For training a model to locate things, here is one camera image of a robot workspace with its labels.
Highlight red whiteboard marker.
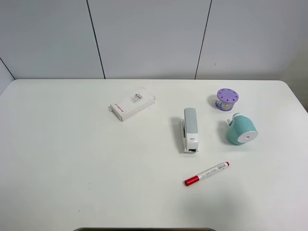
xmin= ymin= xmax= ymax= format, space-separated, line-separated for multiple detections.
xmin=183 ymin=162 xmax=230 ymax=187

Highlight purple round container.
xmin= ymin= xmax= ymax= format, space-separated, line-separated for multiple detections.
xmin=215 ymin=88 xmax=239 ymax=111

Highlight white rectangular box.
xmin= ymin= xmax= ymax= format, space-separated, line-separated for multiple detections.
xmin=108 ymin=88 xmax=156 ymax=122

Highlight white grey stapler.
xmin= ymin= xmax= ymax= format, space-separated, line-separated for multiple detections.
xmin=180 ymin=108 xmax=199 ymax=153

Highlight teal pencil sharpener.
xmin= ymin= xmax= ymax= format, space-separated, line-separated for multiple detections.
xmin=227 ymin=113 xmax=258 ymax=145

